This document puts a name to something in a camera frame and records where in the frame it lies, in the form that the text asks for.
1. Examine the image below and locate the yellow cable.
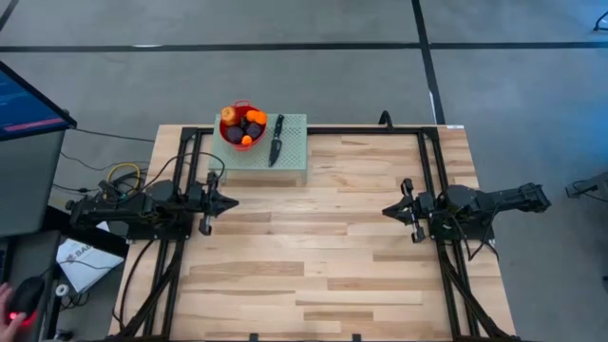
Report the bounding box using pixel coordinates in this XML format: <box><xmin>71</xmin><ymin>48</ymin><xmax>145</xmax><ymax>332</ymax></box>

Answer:
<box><xmin>104</xmin><ymin>161</ymin><xmax>143</xmax><ymax>191</ymax></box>

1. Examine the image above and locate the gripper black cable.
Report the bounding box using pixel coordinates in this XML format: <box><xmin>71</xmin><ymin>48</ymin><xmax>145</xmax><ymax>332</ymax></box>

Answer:
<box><xmin>142</xmin><ymin>150</ymin><xmax>227</xmax><ymax>191</ymax></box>
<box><xmin>450</xmin><ymin>203</ymin><xmax>500</xmax><ymax>262</ymax></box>

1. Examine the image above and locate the thin black monitor cable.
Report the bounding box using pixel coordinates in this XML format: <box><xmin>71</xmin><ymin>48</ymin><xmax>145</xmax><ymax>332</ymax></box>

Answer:
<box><xmin>70</xmin><ymin>126</ymin><xmax>157</xmax><ymax>143</ymax></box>

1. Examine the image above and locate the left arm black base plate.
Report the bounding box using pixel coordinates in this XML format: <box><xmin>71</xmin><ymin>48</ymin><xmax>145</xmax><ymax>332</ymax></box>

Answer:
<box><xmin>108</xmin><ymin>220</ymin><xmax>194</xmax><ymax>242</ymax></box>

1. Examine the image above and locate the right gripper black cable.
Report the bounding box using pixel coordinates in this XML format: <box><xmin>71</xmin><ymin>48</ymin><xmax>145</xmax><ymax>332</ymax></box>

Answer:
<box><xmin>450</xmin><ymin>203</ymin><xmax>500</xmax><ymax>262</ymax></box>

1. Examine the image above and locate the grey stand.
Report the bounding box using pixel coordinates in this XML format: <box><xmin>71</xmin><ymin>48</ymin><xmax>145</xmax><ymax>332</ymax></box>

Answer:
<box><xmin>564</xmin><ymin>171</ymin><xmax>608</xmax><ymax>200</ymax></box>

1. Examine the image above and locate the computer monitor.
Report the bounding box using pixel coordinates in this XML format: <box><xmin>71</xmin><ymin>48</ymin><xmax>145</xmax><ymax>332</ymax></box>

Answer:
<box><xmin>0</xmin><ymin>60</ymin><xmax>78</xmax><ymax>143</ymax></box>

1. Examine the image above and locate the black computer mouse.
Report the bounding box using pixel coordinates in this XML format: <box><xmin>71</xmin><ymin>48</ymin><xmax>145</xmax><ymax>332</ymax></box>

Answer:
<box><xmin>7</xmin><ymin>275</ymin><xmax>46</xmax><ymax>329</ymax></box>

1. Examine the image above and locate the green perforated metal riser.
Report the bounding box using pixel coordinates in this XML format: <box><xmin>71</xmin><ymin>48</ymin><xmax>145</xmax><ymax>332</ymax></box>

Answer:
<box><xmin>207</xmin><ymin>112</ymin><xmax>309</xmax><ymax>187</ymax></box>

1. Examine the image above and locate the black kitchen knife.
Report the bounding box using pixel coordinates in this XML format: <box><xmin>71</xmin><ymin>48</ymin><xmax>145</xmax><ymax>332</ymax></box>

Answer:
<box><xmin>267</xmin><ymin>113</ymin><xmax>286</xmax><ymax>168</ymax></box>

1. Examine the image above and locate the person's hand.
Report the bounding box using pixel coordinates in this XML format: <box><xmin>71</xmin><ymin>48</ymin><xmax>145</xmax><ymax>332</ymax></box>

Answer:
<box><xmin>0</xmin><ymin>283</ymin><xmax>28</xmax><ymax>342</ymax></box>

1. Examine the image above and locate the red plastic bowl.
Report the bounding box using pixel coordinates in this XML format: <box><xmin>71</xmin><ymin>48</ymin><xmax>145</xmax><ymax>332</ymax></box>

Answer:
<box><xmin>218</xmin><ymin>99</ymin><xmax>269</xmax><ymax>153</ymax></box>

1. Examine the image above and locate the white paper booklet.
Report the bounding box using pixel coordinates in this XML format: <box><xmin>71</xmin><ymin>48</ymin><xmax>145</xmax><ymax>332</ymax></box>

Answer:
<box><xmin>55</xmin><ymin>237</ymin><xmax>125</xmax><ymax>295</ymax></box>

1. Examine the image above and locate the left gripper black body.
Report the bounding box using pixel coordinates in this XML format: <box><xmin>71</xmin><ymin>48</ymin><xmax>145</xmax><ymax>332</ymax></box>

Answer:
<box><xmin>187</xmin><ymin>171</ymin><xmax>222</xmax><ymax>238</ymax></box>

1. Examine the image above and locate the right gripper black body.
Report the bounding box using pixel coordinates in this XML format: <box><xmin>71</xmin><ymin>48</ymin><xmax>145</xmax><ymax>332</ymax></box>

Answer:
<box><xmin>401</xmin><ymin>178</ymin><xmax>436</xmax><ymax>244</ymax></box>

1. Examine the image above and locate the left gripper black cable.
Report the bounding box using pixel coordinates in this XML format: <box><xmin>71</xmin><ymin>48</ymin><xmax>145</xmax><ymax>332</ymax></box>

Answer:
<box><xmin>142</xmin><ymin>150</ymin><xmax>227</xmax><ymax>191</ymax></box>

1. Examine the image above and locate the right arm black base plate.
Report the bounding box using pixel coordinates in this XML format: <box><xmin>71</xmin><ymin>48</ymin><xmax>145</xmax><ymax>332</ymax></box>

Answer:
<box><xmin>427</xmin><ymin>203</ymin><xmax>496</xmax><ymax>242</ymax></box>

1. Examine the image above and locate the wrinkled dark purple fruit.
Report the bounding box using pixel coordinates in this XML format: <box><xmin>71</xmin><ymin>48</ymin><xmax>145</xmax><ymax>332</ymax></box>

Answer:
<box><xmin>224</xmin><ymin>124</ymin><xmax>245</xmax><ymax>145</ymax></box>

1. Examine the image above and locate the black aluminium table frame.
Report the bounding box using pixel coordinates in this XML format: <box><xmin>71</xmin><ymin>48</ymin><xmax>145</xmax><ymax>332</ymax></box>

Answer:
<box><xmin>113</xmin><ymin>125</ymin><xmax>519</xmax><ymax>342</ymax></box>

